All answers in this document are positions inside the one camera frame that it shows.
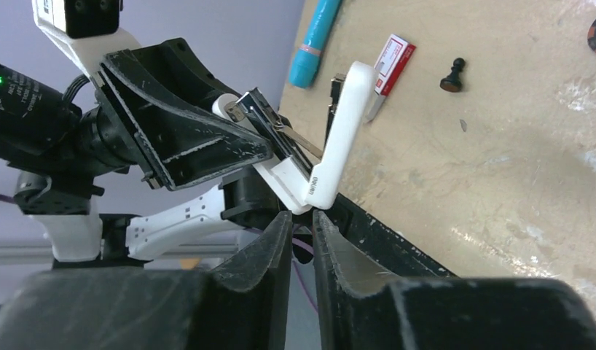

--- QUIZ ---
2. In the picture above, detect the blue marker pen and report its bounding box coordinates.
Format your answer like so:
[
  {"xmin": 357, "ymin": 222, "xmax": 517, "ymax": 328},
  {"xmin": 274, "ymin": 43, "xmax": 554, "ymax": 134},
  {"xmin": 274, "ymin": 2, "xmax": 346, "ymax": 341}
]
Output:
[{"xmin": 288, "ymin": 0, "xmax": 342, "ymax": 88}]

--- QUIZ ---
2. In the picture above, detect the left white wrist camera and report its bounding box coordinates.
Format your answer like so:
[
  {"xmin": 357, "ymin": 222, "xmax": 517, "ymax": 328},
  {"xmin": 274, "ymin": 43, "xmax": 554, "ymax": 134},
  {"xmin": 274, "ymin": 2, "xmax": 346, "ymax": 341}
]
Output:
[{"xmin": 31, "ymin": 0, "xmax": 141, "ymax": 77}]

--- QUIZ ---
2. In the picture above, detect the black chess pawn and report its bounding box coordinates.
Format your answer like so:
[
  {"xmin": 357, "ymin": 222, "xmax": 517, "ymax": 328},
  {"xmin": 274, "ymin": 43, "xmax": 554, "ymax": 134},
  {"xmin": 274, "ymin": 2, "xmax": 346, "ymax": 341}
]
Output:
[{"xmin": 439, "ymin": 58, "xmax": 466, "ymax": 93}]

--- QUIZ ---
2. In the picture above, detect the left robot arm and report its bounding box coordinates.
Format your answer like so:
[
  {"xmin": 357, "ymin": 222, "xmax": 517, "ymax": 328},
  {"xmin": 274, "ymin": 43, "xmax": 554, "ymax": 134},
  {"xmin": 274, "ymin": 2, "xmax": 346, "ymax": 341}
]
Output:
[{"xmin": 0, "ymin": 38, "xmax": 281, "ymax": 268}]

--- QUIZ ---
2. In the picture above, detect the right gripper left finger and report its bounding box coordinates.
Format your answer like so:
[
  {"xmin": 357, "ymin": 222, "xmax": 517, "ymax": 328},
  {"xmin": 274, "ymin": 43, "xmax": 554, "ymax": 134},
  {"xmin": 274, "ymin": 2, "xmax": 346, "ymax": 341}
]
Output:
[{"xmin": 0, "ymin": 211, "xmax": 293, "ymax": 349}]

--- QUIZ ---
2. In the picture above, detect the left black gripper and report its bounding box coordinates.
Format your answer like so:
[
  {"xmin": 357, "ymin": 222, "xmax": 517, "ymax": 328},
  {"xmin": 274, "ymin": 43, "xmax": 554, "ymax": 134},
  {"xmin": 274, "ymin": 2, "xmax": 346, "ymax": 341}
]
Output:
[{"xmin": 76, "ymin": 38, "xmax": 273, "ymax": 190}]

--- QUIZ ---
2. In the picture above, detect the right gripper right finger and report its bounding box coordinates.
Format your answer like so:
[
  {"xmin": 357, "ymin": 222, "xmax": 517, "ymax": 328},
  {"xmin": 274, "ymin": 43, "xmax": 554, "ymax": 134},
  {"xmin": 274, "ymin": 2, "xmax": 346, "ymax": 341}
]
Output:
[{"xmin": 313, "ymin": 211, "xmax": 596, "ymax": 349}]

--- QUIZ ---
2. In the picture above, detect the light blue white stapler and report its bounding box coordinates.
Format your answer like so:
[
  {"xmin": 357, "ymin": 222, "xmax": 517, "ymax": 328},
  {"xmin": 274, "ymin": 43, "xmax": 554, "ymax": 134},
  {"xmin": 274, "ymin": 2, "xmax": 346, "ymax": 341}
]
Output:
[{"xmin": 212, "ymin": 61, "xmax": 377, "ymax": 215}]

